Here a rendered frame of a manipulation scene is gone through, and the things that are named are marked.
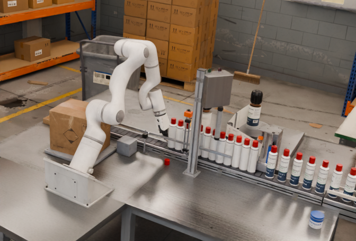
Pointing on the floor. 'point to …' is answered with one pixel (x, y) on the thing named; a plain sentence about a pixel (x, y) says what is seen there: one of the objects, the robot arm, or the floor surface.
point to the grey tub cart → (101, 65)
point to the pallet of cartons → (174, 23)
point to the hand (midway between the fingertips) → (166, 136)
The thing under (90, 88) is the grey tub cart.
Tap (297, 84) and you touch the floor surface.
